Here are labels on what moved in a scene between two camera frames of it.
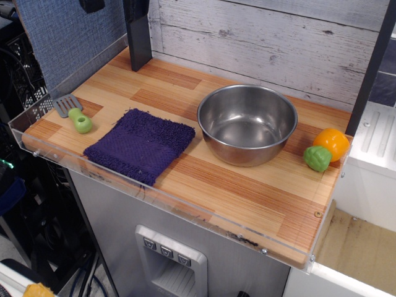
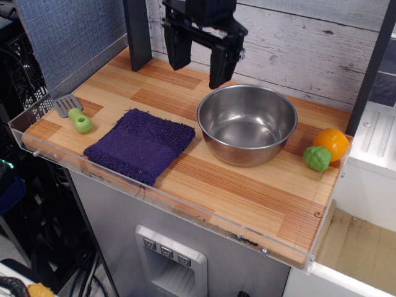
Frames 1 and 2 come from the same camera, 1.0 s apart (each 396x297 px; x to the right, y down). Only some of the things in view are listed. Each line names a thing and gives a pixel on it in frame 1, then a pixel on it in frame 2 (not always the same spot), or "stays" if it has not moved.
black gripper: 135,9 -> 211,23
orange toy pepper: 334,140 stays
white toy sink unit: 356,252 stays
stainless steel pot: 245,125 stays
